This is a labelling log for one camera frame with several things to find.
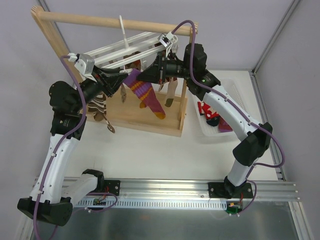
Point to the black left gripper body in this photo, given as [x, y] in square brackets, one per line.
[103, 83]

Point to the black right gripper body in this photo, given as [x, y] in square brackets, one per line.
[161, 69]

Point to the purple orange striped sock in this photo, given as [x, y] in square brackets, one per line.
[145, 93]

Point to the white plastic clip hanger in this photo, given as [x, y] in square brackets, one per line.
[111, 56]

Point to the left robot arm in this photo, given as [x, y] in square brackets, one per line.
[48, 202]

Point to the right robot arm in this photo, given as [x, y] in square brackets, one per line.
[254, 137]

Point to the wooden hanger rack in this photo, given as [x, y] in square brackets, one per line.
[128, 114]

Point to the beige patterned sock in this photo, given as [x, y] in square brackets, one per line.
[171, 80]

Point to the argyle sock right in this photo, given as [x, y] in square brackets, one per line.
[137, 64]

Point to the brown striped sock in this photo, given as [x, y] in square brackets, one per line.
[98, 108]

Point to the red white sock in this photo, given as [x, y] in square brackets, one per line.
[212, 118]

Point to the green circuit board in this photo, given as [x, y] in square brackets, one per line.
[233, 209]

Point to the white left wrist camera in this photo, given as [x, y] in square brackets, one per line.
[84, 63]

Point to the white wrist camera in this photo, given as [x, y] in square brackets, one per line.
[84, 63]
[169, 41]

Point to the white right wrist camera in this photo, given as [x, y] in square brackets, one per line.
[169, 41]

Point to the aluminium mounting rail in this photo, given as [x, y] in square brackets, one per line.
[185, 194]

